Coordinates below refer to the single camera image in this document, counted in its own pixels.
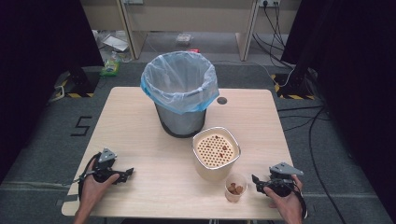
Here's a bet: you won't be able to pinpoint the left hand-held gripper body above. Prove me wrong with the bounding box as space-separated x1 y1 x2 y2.
92 147 126 185

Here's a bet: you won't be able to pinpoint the thin white cable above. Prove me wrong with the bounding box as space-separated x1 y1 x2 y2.
214 60 296 89

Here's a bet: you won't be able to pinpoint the person's right hand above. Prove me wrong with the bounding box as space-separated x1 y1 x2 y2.
262 175 305 220

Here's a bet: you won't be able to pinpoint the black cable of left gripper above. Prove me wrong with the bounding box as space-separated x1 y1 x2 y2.
77 152 103 201

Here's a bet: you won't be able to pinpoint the person's left hand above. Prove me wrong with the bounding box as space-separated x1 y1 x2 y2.
79 159 120 213

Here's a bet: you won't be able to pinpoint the translucent blue bin bag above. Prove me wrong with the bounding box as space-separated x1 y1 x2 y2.
139 50 220 116

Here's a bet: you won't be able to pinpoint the black power cables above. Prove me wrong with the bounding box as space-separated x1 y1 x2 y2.
251 2 295 69

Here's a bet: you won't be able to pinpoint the pile of clear plastic bags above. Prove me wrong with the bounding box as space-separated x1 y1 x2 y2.
92 29 134 63

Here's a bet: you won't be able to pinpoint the white cable loop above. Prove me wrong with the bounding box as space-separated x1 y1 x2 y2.
47 85 65 104

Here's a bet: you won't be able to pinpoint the small clear plastic cup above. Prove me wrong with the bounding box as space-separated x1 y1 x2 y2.
224 172 248 203

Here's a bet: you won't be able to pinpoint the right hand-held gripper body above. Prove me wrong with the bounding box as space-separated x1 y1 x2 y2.
262 161 304 198

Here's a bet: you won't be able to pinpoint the black floor cables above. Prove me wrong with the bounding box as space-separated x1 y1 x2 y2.
276 105 348 224

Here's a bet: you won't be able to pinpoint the perforated cream strainer insert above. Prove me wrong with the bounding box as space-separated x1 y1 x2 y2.
195 133 237 169

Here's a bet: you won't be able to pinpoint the brown food pieces in cup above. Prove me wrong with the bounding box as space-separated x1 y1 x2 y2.
226 182 245 196

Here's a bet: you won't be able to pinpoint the grey metal mesh bin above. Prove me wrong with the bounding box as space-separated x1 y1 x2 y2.
154 102 207 139

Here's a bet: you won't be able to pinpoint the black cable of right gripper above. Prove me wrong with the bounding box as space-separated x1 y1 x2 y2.
290 182 310 220

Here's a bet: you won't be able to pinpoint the clear plastic packet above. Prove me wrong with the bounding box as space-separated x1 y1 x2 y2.
175 33 194 48

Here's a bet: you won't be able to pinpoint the cream square container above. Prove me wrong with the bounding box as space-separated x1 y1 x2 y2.
191 125 242 183

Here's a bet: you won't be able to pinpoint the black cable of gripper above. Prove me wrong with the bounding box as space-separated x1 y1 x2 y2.
290 182 310 220
77 152 103 201

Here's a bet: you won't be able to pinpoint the dark curtain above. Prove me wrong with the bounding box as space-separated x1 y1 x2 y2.
280 0 396 217
0 0 105 185

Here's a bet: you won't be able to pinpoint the black stand base striped tape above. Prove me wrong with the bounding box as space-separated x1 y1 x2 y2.
53 66 101 99
269 66 318 101

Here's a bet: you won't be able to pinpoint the green packet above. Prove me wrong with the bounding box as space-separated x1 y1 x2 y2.
99 59 121 78

